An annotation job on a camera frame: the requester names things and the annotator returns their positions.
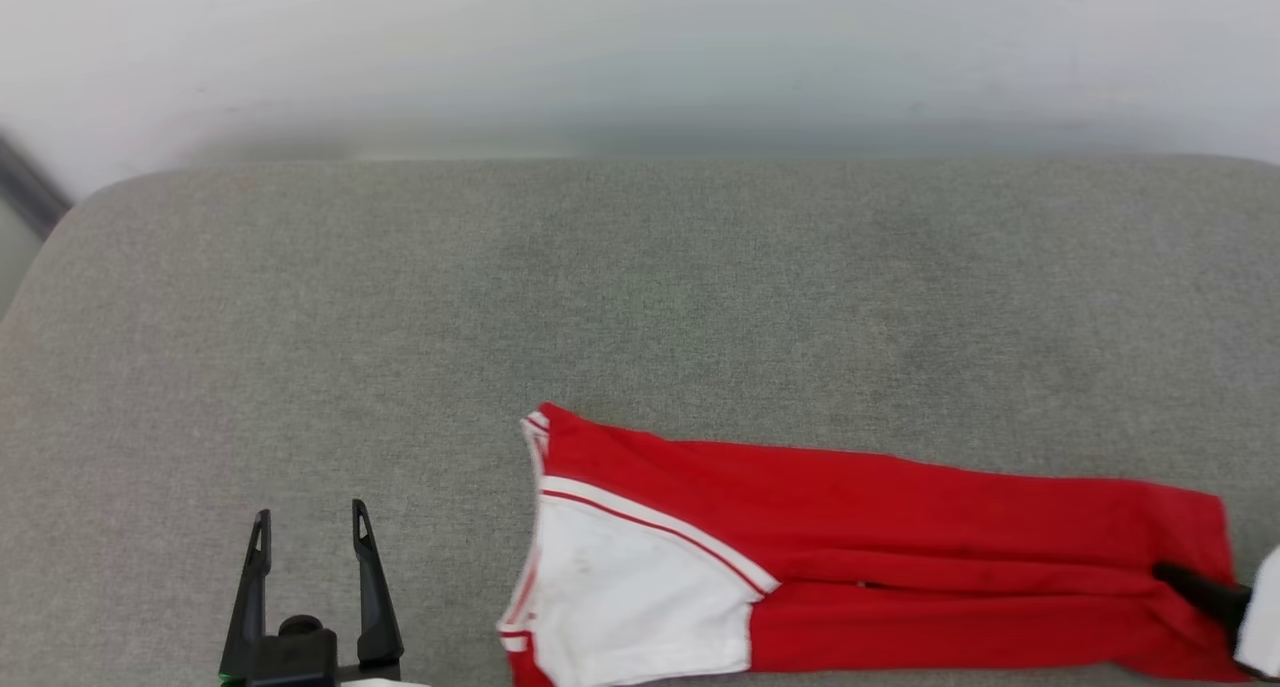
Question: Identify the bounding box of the dark grey wall trim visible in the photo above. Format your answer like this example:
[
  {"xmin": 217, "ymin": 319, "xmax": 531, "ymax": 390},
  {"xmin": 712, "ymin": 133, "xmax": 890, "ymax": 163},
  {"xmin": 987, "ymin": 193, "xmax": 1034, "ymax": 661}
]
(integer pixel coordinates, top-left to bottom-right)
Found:
[{"xmin": 0, "ymin": 132, "xmax": 73, "ymax": 240}]

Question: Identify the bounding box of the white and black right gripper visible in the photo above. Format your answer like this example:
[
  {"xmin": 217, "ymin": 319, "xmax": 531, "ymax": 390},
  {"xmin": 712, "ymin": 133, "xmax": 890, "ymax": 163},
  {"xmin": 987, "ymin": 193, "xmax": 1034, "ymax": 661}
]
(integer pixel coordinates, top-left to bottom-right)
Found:
[{"xmin": 1154, "ymin": 545, "xmax": 1280, "ymax": 679}]

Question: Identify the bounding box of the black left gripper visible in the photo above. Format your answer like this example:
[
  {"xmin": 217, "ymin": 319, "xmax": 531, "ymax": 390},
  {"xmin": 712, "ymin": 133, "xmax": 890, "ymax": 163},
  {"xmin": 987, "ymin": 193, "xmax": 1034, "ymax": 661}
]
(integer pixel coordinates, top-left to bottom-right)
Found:
[{"xmin": 217, "ymin": 499, "xmax": 432, "ymax": 687}]

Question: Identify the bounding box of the red and white jersey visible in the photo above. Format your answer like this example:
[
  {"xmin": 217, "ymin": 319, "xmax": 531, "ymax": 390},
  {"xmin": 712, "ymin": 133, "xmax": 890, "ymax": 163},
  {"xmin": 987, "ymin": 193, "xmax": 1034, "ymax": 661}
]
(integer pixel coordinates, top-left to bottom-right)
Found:
[{"xmin": 497, "ymin": 402, "xmax": 1253, "ymax": 687}]

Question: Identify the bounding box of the grey fabric sofa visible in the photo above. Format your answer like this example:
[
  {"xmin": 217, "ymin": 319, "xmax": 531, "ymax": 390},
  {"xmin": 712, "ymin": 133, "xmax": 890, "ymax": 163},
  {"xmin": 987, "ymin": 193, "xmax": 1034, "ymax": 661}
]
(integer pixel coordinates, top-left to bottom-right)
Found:
[{"xmin": 0, "ymin": 155, "xmax": 1280, "ymax": 687}]

